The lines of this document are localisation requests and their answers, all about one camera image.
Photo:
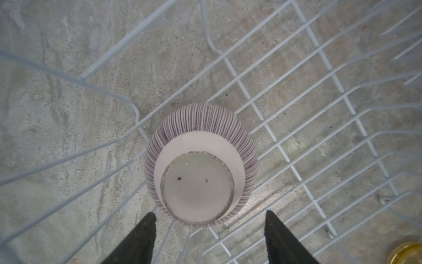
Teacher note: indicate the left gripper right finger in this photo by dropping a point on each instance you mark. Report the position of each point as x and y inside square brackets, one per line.
[282, 246]

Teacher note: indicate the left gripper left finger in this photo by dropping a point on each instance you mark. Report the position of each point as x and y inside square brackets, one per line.
[137, 246]

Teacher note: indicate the white ceramic bowl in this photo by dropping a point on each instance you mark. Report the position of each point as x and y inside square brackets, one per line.
[201, 165]

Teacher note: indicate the yellow glass cup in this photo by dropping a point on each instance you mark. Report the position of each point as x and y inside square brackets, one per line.
[406, 253]

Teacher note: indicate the white wire dish rack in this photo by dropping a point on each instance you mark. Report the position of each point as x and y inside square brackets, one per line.
[330, 91]

